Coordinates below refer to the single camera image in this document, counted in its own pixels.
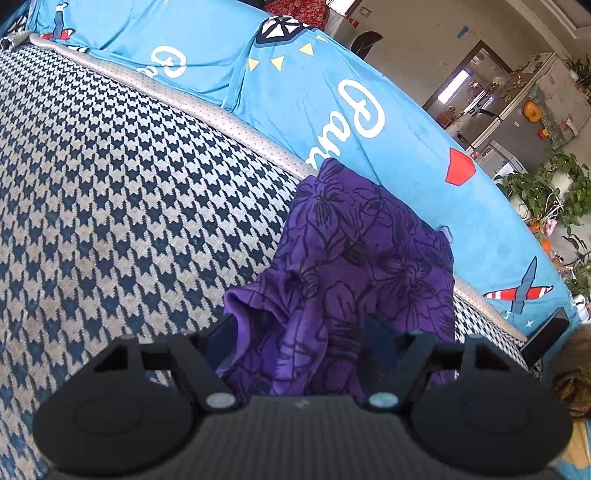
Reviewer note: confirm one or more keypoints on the grey refrigerator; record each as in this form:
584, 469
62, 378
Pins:
517, 106

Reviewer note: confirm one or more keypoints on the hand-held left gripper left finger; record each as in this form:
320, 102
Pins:
217, 344

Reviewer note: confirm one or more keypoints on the blue airplane print sofa cover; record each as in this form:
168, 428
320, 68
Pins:
323, 92

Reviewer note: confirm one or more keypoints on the dark wooden chair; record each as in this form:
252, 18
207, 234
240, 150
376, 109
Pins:
365, 44

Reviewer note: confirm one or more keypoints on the red floral cloth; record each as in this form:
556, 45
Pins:
300, 11

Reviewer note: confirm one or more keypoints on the orange pumpkin wall decoration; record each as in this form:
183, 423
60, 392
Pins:
532, 112

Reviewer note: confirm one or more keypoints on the green pothos plant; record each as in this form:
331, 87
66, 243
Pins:
549, 184

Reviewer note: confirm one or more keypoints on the blue cover with yellow circle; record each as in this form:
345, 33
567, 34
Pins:
579, 450

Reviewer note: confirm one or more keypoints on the black smartphone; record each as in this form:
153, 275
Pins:
547, 344

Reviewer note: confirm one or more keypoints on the white appliance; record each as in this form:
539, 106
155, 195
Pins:
498, 159

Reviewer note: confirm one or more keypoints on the peace lily plant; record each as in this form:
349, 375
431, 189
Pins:
579, 267

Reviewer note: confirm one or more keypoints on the pile of oranges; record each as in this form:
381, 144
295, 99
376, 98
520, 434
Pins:
547, 244

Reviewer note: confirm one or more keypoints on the brown patterned scarf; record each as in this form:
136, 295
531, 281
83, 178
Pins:
575, 392

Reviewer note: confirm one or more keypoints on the purple floral blouse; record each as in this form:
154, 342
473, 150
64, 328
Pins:
351, 258

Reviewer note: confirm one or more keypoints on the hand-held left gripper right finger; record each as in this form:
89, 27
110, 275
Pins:
381, 341

